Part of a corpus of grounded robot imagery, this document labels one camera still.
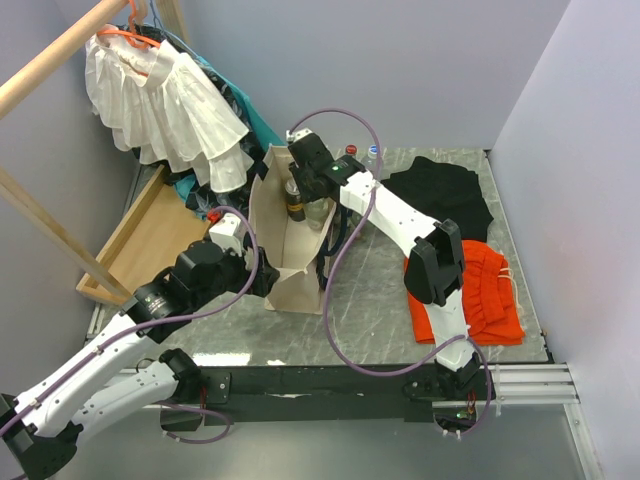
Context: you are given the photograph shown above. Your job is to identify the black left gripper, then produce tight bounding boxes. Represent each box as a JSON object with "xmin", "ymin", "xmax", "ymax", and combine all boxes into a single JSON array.
[{"xmin": 192, "ymin": 239, "xmax": 279, "ymax": 309}]

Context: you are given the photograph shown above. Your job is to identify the clear glass green-cap bottle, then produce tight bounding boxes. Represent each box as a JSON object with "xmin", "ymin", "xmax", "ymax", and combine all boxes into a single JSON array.
[{"xmin": 304, "ymin": 198, "xmax": 332, "ymax": 231}]

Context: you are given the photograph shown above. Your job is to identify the blue-cap water bottle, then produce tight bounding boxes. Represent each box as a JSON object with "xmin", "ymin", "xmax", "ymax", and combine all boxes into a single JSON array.
[{"xmin": 365, "ymin": 145, "xmax": 383, "ymax": 170}]

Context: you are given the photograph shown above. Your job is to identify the beige canvas tote bag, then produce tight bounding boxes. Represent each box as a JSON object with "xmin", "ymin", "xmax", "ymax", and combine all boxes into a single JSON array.
[{"xmin": 249, "ymin": 146, "xmax": 337, "ymax": 315}]

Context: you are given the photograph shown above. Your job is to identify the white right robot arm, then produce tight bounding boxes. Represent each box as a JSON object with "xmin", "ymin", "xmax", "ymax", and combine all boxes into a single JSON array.
[{"xmin": 286, "ymin": 128, "xmax": 481, "ymax": 398}]

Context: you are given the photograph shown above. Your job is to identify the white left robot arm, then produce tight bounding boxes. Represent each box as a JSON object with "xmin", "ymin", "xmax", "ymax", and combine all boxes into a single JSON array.
[{"xmin": 1, "ymin": 240, "xmax": 279, "ymax": 479}]

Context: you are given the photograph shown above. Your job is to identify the silver-top drink can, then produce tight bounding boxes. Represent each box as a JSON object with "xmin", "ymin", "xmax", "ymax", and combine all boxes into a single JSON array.
[{"xmin": 284, "ymin": 178, "xmax": 306, "ymax": 222}]

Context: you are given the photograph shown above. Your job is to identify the wooden rack base tray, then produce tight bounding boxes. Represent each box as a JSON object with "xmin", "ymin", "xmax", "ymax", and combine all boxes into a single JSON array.
[{"xmin": 76, "ymin": 166, "xmax": 210, "ymax": 306}]

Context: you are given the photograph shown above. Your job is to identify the teal garment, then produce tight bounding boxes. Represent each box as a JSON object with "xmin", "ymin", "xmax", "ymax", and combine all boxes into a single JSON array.
[{"xmin": 166, "ymin": 55, "xmax": 283, "ymax": 216}]

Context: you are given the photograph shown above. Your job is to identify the black folded garment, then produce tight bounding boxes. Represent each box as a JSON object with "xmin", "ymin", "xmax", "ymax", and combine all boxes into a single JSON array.
[{"xmin": 382, "ymin": 156, "xmax": 494, "ymax": 242}]

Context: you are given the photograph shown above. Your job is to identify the white pleated dress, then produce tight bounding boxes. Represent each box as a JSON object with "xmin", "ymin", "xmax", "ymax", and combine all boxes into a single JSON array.
[{"xmin": 85, "ymin": 35, "xmax": 244, "ymax": 173}]

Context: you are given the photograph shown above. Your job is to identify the wooden rack diagonal brace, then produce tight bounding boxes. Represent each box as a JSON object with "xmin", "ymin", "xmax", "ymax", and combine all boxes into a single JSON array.
[{"xmin": 1, "ymin": 169, "xmax": 129, "ymax": 297}]

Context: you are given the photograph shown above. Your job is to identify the orange clothes hanger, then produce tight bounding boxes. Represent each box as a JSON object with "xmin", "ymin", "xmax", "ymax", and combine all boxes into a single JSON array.
[{"xmin": 96, "ymin": 0, "xmax": 161, "ymax": 50}]

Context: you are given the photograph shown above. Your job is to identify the orange folded garment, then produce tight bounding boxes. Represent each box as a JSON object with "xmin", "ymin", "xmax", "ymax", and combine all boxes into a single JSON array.
[{"xmin": 405, "ymin": 239, "xmax": 527, "ymax": 347}]

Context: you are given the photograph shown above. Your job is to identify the wooden hanging rod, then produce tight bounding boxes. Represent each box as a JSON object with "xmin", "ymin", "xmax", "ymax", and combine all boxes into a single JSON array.
[{"xmin": 1, "ymin": 0, "xmax": 129, "ymax": 118}]

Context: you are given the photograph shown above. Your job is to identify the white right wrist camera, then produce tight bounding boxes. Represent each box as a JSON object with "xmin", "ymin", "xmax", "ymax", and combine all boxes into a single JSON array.
[{"xmin": 285, "ymin": 128, "xmax": 313, "ymax": 145}]

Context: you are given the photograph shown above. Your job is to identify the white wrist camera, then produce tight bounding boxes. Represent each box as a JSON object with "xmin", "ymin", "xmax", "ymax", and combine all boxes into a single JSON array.
[
  {"xmin": 207, "ymin": 210, "xmax": 246, "ymax": 255},
  {"xmin": 285, "ymin": 128, "xmax": 313, "ymax": 145}
]

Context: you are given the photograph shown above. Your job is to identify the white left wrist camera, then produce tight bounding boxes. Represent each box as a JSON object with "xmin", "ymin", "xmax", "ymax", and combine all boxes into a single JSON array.
[{"xmin": 207, "ymin": 210, "xmax": 246, "ymax": 255}]

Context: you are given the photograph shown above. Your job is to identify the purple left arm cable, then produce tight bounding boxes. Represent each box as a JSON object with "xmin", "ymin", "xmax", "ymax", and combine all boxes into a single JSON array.
[{"xmin": 0, "ymin": 204, "xmax": 261, "ymax": 480}]

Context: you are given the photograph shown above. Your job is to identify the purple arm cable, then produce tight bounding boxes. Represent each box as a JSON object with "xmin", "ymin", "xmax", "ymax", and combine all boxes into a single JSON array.
[
  {"xmin": 0, "ymin": 204, "xmax": 261, "ymax": 480},
  {"xmin": 289, "ymin": 106, "xmax": 494, "ymax": 441}
]

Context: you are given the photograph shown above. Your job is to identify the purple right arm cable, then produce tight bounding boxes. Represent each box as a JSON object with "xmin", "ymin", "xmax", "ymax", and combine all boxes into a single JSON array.
[{"xmin": 289, "ymin": 106, "xmax": 494, "ymax": 441}]

